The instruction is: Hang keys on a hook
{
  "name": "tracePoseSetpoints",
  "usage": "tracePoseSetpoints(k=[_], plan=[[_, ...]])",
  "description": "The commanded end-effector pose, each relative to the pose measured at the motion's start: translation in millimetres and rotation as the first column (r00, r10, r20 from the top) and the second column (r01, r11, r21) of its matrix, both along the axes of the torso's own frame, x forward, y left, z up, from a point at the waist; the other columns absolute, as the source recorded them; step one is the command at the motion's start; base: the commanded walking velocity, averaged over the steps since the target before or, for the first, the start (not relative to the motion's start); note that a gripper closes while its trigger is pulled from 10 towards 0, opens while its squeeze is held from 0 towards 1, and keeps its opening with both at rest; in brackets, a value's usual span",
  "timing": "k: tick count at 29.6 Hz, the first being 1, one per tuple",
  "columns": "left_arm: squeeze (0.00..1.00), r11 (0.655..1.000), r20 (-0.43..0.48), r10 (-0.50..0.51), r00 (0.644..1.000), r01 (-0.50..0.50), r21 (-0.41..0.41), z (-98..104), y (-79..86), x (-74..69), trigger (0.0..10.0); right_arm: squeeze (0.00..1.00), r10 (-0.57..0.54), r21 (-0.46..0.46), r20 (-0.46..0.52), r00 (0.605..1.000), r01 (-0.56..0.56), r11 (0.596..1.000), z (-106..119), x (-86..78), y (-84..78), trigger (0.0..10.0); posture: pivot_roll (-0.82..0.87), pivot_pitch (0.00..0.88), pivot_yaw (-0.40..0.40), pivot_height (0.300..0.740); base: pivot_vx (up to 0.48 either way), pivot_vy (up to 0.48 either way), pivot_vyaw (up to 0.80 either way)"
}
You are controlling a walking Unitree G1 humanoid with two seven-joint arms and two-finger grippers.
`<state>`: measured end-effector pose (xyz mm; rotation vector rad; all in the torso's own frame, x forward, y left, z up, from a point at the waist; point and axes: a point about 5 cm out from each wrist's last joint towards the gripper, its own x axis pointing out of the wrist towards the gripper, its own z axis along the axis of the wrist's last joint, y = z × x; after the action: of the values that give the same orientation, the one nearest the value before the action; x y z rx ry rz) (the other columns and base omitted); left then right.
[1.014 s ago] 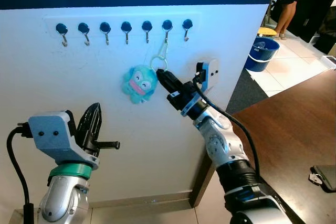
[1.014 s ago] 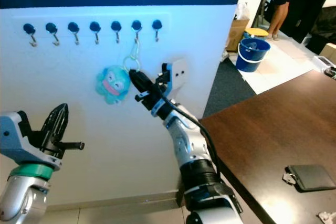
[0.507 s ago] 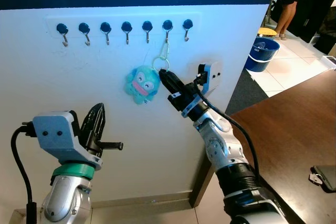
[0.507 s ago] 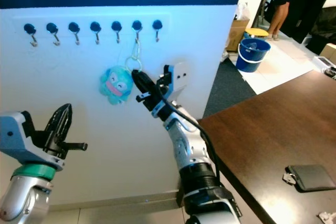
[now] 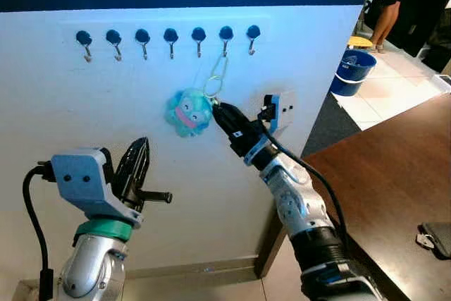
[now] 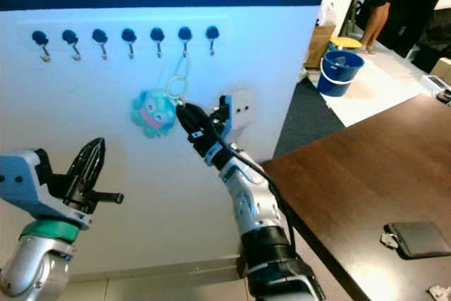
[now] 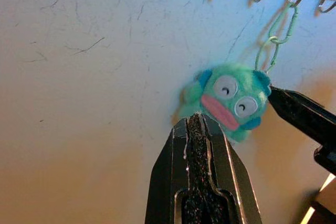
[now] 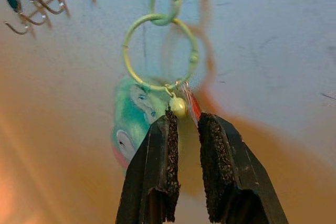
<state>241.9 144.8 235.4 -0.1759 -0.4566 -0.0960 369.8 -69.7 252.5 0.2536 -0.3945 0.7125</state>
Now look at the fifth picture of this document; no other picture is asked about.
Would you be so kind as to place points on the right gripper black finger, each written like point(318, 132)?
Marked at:
point(229, 113)
point(224, 126)

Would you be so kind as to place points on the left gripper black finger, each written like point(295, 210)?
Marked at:
point(127, 170)
point(143, 170)

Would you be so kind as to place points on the dark floor mat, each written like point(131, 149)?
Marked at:
point(331, 125)

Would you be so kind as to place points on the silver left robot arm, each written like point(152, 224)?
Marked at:
point(95, 266)

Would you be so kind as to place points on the flat black phone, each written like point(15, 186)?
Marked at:
point(440, 239)

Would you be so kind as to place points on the dark brown wooden table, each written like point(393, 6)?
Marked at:
point(380, 188)

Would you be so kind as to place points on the standing person with bare legs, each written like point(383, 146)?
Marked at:
point(391, 5)

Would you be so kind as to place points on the small white box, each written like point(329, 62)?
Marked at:
point(440, 84)

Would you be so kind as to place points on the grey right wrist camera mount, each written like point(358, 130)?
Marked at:
point(282, 111)

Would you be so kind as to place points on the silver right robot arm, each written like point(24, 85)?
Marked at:
point(303, 209)

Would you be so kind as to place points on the blue capped wall hook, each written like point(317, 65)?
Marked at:
point(170, 34)
point(84, 37)
point(199, 34)
point(113, 36)
point(142, 35)
point(225, 32)
point(253, 32)

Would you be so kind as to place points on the black cabinet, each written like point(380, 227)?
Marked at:
point(435, 12)

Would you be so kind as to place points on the blue plastic bucket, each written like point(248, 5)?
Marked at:
point(352, 68)

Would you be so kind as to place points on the container with yellow lid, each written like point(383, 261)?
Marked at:
point(359, 41)

